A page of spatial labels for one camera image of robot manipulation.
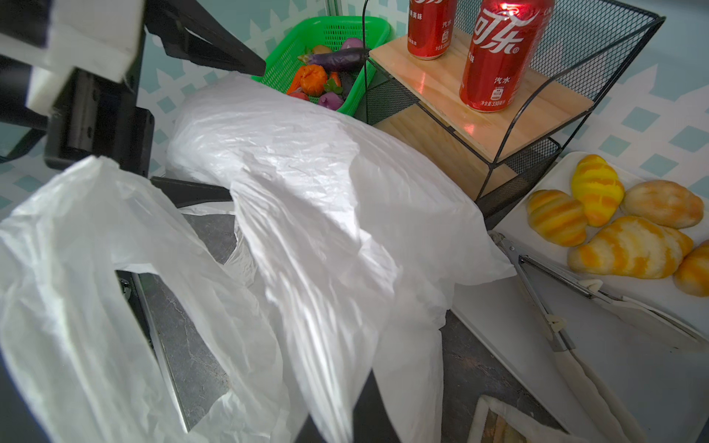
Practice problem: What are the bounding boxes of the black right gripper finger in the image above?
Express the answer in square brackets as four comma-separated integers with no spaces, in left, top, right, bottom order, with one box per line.
[292,370,403,443]

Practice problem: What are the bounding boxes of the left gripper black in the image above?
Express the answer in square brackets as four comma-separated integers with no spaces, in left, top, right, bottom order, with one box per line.
[0,0,267,210]

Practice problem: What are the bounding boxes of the canvas tote bag yellow handles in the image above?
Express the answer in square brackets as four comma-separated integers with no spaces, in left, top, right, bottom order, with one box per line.
[467,395,585,443]

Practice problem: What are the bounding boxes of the white plastic grocery bag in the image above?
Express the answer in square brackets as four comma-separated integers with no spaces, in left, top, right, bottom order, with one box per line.
[1,75,514,442]

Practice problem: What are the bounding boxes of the orange carrot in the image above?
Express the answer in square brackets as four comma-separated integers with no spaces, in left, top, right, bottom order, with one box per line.
[286,66,306,95]

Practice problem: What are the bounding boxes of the green plastic basket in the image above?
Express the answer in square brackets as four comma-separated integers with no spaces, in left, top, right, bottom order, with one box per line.
[253,17,391,116]

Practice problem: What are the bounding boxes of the orange pumpkin toy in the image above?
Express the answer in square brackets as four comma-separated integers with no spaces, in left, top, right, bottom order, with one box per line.
[299,65,330,97]

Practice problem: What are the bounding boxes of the purple onion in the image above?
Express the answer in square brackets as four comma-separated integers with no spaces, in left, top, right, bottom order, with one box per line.
[318,92,345,111]

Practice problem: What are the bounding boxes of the purple eggplant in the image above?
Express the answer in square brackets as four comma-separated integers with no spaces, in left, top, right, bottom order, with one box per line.
[299,47,369,72]

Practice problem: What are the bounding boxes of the white plastic tray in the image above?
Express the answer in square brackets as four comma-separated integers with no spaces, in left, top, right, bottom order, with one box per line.
[452,152,708,442]

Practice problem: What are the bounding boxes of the red cola can left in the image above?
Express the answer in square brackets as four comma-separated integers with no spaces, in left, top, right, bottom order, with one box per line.
[407,0,457,60]

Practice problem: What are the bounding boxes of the red cola can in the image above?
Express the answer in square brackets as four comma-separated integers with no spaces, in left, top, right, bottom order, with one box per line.
[407,0,457,60]
[459,0,555,113]

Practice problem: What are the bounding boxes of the large striped croissant left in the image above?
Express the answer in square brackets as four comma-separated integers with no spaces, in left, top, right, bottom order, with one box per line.
[526,189,588,247]

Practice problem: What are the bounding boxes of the steel tongs white tips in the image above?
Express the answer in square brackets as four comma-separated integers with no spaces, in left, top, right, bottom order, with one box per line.
[489,231,708,442]

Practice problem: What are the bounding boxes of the long striped croissant centre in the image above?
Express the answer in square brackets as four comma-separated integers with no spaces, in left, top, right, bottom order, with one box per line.
[567,216,694,280]

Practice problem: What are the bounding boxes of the yellow striped bread roll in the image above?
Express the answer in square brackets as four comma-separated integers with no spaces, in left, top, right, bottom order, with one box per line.
[571,154,625,227]

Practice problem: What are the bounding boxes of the red cola can right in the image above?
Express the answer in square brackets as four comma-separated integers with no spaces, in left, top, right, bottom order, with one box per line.
[459,0,555,113]

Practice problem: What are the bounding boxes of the small striped croissant right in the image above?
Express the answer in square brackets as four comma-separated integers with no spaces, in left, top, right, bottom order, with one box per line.
[673,241,709,297]

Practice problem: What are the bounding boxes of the pale round bread roll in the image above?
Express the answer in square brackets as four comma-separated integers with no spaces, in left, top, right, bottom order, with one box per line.
[620,180,705,229]

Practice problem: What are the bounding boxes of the black wire two-tier shelf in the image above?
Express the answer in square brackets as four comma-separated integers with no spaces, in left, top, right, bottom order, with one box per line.
[365,1,664,215]

